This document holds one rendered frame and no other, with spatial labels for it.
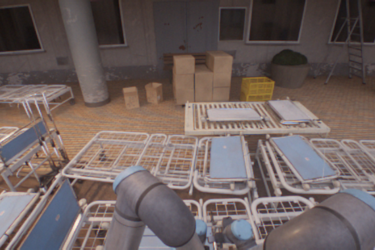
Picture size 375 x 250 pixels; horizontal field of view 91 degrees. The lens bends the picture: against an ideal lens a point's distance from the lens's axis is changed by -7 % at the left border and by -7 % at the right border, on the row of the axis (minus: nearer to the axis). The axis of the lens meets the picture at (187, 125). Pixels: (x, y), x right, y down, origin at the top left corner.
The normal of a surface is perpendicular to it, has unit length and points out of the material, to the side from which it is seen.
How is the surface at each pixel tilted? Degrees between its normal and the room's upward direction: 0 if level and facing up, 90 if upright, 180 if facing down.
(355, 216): 15
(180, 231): 68
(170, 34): 90
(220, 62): 90
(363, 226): 35
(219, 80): 90
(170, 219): 53
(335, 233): 25
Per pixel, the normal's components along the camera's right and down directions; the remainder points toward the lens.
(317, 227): -0.48, -0.73
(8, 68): 0.02, 0.49
